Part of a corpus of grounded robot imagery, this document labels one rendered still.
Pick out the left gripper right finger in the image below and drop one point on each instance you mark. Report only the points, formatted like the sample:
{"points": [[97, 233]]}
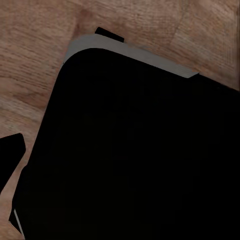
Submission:
{"points": [[232, 149]]}

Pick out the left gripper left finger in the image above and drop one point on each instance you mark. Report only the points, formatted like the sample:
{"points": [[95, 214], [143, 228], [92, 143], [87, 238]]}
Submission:
{"points": [[12, 149]]}

